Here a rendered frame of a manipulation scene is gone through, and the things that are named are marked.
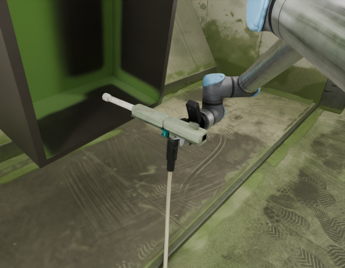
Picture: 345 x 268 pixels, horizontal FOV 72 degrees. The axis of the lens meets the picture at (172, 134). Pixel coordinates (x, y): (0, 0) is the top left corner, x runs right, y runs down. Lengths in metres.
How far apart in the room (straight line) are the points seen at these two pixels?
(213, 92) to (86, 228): 0.81
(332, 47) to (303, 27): 0.07
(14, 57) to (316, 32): 0.58
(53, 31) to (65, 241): 0.85
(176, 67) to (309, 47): 2.08
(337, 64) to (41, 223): 1.21
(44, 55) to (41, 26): 0.11
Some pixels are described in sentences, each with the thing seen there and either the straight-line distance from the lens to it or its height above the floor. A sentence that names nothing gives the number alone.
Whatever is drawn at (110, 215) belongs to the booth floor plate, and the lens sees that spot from 1.20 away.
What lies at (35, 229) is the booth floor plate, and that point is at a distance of 1.27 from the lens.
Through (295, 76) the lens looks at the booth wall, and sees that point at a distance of 2.51.
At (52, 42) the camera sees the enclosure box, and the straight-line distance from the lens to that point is 1.11.
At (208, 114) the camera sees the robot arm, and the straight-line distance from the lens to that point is 0.99.
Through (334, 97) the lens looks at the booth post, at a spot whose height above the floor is 0.14.
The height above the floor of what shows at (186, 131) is 0.55.
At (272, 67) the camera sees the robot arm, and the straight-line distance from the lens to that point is 0.82.
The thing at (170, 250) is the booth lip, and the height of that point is 0.04.
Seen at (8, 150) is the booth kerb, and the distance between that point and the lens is 1.71.
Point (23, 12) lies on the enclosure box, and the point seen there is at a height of 0.87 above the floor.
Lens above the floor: 0.95
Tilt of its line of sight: 32 degrees down
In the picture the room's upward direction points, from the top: straight up
